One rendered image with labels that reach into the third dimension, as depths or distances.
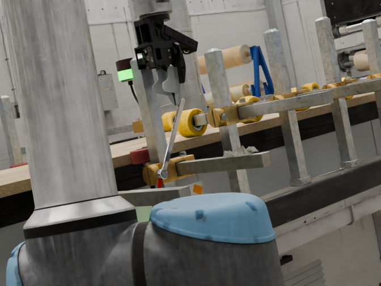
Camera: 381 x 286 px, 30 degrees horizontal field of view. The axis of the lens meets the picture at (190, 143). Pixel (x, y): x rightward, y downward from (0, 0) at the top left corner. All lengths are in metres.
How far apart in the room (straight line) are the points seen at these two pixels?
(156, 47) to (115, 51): 8.97
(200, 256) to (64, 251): 0.17
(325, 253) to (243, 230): 1.72
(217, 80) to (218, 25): 10.17
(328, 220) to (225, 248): 1.38
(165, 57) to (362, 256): 1.36
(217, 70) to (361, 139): 0.97
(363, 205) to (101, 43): 8.39
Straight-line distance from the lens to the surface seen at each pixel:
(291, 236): 2.08
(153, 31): 1.66
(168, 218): 0.86
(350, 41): 4.41
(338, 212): 2.25
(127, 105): 10.56
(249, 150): 1.59
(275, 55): 2.07
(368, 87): 1.94
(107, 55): 10.50
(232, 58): 9.03
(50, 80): 0.92
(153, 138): 1.71
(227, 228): 0.84
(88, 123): 0.93
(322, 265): 2.55
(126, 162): 1.85
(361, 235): 2.73
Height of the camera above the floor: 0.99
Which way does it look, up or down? 3 degrees down
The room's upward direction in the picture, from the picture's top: 11 degrees counter-clockwise
